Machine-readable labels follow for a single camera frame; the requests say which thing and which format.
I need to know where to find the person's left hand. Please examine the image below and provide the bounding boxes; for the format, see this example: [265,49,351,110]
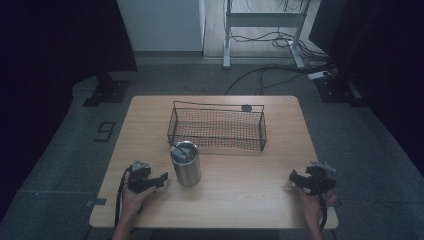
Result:
[120,184,158,219]

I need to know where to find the white metal desk frame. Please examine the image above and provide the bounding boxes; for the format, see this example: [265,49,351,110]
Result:
[222,0,314,70]

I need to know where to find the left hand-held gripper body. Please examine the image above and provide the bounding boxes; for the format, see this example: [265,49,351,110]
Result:
[127,159,158,195]

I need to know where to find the white power strip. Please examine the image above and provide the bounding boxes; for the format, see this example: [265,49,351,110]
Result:
[306,70,332,81]

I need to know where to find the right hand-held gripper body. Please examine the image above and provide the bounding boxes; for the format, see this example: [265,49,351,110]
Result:
[303,160,338,197]

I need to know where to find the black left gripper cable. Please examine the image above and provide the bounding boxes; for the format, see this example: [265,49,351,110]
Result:
[113,165,134,229]

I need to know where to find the stainless steel tumbler with lid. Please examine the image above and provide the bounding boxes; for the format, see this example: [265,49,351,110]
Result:
[169,140,203,188]

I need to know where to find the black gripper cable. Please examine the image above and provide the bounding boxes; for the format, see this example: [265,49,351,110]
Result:
[314,173,331,232]
[113,165,134,229]

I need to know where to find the black floor cables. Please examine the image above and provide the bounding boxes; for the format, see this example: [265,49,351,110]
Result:
[223,0,338,97]

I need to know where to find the grey tape piece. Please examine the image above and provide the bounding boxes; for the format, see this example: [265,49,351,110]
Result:
[86,197,108,208]

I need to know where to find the person's right hand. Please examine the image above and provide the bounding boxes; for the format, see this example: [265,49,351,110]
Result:
[294,185,338,228]

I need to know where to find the black stand base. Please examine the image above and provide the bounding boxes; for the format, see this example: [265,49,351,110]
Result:
[313,71,369,108]
[82,70,132,108]

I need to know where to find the black curtain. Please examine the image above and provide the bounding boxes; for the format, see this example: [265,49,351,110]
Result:
[0,0,139,223]
[308,0,424,169]

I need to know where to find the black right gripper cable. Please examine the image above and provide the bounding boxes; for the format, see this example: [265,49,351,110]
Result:
[314,173,331,232]

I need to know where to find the white cabinet panel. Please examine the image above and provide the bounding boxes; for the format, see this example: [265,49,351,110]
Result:
[116,0,207,53]

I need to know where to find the black wire mesh basket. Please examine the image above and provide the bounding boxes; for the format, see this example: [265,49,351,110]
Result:
[166,100,269,153]

